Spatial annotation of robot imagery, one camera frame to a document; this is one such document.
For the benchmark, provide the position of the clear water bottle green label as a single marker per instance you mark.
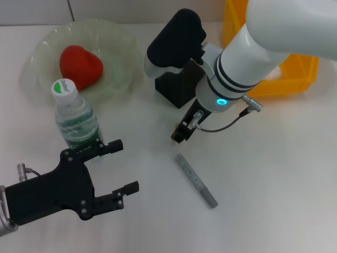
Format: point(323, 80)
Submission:
point(76, 121)

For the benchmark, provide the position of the pale green glass fruit plate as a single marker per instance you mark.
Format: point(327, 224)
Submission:
point(113, 52)

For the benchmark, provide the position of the red heart-shaped object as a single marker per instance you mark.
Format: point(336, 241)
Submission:
point(79, 66)

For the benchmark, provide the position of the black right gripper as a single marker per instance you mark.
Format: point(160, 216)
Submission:
point(196, 116)

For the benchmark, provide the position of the black mesh pen holder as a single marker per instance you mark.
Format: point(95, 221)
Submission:
point(176, 89)

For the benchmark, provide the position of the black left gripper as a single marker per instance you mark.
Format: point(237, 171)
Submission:
point(52, 192)

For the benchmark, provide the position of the grey marker pen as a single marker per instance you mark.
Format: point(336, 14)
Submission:
point(194, 179)

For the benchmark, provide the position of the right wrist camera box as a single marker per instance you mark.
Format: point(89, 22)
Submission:
point(173, 39)

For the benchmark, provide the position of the yellow plastic storage bin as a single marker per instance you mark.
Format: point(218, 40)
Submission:
point(284, 87)

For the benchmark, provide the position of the white paper ball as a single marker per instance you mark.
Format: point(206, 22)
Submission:
point(275, 73)

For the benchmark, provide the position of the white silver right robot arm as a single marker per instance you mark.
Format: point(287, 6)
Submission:
point(250, 52)

